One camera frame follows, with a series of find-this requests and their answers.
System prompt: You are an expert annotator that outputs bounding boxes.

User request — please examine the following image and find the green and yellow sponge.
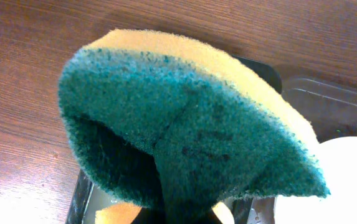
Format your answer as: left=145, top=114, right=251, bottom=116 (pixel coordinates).
left=58, top=29, right=330, bottom=223

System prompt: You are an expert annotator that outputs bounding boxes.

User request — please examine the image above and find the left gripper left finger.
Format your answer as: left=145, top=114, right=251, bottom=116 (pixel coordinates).
left=131, top=207, right=166, bottom=224

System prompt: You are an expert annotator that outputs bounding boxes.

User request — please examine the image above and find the brown serving tray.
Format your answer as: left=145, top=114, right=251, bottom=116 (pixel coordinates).
left=246, top=74, right=357, bottom=224

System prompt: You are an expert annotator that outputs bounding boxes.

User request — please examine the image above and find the white plate with yellow stain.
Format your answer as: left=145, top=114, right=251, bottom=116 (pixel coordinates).
left=274, top=137, right=357, bottom=224

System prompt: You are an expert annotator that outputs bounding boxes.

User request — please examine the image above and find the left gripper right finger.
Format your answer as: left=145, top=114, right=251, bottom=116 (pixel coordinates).
left=202, top=210, right=222, bottom=224

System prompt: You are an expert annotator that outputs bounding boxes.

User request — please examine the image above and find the dark green water tray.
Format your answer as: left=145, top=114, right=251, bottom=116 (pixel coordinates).
left=65, top=57, right=282, bottom=223

